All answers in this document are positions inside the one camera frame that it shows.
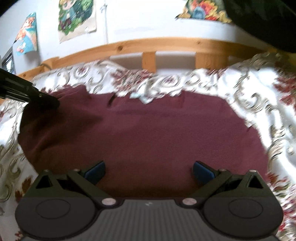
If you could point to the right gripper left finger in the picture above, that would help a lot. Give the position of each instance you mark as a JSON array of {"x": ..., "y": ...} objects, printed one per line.
[{"x": 86, "y": 181}]

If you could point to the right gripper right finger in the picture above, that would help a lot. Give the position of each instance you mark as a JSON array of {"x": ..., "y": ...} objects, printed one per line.
[{"x": 211, "y": 181}]

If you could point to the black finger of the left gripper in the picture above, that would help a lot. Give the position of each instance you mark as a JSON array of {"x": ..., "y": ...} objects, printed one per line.
[{"x": 39, "y": 100}]

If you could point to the maroon garment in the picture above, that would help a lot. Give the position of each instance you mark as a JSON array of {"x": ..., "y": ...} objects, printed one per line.
[{"x": 149, "y": 149}]

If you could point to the orange blue cartoon poster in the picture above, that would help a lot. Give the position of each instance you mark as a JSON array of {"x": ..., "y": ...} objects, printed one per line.
[{"x": 26, "y": 38}]

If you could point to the anime girl green poster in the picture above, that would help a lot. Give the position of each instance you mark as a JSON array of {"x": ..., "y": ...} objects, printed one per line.
[{"x": 76, "y": 18}]

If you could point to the floral satin bedspread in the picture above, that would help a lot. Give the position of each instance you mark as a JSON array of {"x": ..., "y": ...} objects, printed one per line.
[{"x": 260, "y": 90}]

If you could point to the wooden bed headboard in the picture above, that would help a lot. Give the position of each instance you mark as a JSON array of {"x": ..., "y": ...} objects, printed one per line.
[{"x": 209, "y": 54}]

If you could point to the dark jacket torso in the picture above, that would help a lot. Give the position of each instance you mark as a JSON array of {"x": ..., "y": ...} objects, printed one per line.
[{"x": 270, "y": 21}]

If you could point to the colourful floral poster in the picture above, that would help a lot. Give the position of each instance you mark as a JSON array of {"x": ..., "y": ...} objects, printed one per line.
[{"x": 210, "y": 10}]

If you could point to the dark window frame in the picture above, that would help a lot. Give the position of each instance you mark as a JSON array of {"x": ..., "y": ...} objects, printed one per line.
[{"x": 7, "y": 62}]

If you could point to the white wall pipe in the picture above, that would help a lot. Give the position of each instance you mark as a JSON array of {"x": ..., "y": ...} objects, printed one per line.
[{"x": 104, "y": 13}]

